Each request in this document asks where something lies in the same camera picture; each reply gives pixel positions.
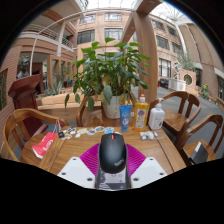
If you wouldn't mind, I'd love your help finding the red and white bag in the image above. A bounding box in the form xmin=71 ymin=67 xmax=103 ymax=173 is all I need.
xmin=31 ymin=131 xmax=59 ymax=160

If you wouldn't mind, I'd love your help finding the white stone statue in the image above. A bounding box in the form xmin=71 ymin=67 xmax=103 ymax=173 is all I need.
xmin=173 ymin=59 xmax=185 ymax=81

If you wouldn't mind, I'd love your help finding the white pump bottle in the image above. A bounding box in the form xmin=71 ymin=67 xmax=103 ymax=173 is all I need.
xmin=147 ymin=97 xmax=166 ymax=131

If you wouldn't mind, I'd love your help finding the yellow dish soap bottle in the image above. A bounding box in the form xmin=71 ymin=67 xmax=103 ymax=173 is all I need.
xmin=132 ymin=93 xmax=151 ymax=133

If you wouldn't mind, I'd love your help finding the dark bust sculpture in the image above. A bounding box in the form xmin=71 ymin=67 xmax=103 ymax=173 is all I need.
xmin=16 ymin=56 xmax=31 ymax=80

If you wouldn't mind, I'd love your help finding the yellow flower plant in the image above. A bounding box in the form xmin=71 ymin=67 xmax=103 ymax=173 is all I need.
xmin=199 ymin=83 xmax=211 ymax=100

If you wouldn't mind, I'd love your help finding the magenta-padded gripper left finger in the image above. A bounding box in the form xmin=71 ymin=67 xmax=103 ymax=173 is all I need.
xmin=57 ymin=143 xmax=101 ymax=189

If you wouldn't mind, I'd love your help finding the black notebook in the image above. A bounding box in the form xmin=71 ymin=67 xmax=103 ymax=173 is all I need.
xmin=189 ymin=141 xmax=210 ymax=165

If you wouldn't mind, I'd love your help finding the wooden armchair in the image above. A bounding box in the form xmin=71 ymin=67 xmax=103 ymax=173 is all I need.
xmin=176 ymin=113 xmax=224 ymax=167
xmin=148 ymin=90 xmax=203 ymax=148
xmin=75 ymin=93 xmax=104 ymax=128
xmin=2 ymin=107 xmax=69 ymax=161

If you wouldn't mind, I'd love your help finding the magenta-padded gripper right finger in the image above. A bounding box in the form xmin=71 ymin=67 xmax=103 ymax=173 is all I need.
xmin=125 ymin=143 xmax=168 ymax=189

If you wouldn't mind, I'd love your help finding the wooden planter bench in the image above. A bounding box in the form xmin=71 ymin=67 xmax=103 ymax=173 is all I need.
xmin=36 ymin=93 xmax=84 ymax=112

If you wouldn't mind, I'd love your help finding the green potted plant white pot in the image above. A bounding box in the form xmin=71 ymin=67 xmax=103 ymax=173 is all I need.
xmin=64 ymin=37 xmax=151 ymax=120

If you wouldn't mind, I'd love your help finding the blue squeeze tube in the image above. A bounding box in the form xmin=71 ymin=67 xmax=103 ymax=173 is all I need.
xmin=119 ymin=104 xmax=133 ymax=133

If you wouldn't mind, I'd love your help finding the black computer mouse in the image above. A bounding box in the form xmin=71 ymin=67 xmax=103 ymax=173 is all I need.
xmin=98 ymin=132 xmax=128 ymax=175

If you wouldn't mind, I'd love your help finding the clear plastic packet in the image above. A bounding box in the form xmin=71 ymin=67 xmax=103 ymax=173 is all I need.
xmin=139 ymin=130 xmax=160 ymax=141

